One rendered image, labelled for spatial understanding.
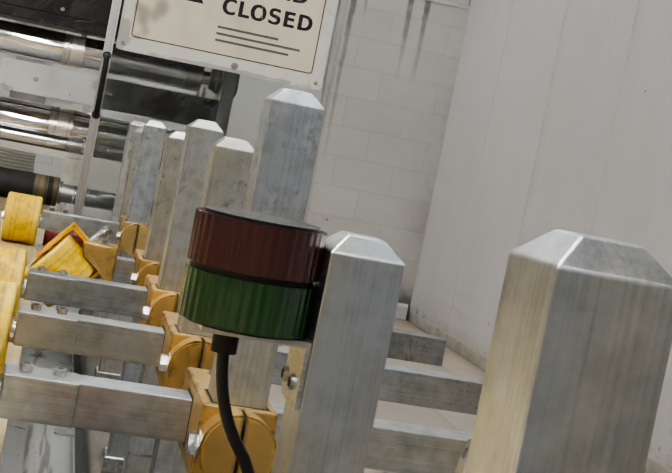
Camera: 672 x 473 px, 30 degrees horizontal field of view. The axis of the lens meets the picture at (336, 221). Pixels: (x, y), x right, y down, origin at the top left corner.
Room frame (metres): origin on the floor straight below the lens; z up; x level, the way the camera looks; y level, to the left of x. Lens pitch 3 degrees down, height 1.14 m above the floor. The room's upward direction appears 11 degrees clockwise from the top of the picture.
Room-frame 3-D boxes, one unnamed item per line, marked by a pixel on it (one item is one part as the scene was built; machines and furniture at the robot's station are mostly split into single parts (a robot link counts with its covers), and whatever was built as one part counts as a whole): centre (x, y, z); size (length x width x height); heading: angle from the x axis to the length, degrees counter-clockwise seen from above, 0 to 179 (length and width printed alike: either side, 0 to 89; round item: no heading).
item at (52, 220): (2.09, 0.26, 0.95); 0.50 x 0.04 x 0.04; 103
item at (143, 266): (1.57, 0.21, 0.95); 0.14 x 0.06 x 0.05; 13
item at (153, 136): (2.04, 0.32, 0.90); 0.04 x 0.04 x 0.48; 13
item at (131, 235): (2.06, 0.32, 0.95); 0.14 x 0.06 x 0.05; 13
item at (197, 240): (0.56, 0.03, 1.10); 0.06 x 0.06 x 0.02
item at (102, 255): (1.57, 0.31, 0.95); 0.10 x 0.04 x 0.10; 103
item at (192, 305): (0.56, 0.03, 1.07); 0.06 x 0.06 x 0.02
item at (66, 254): (1.56, 0.33, 0.93); 0.09 x 0.08 x 0.09; 103
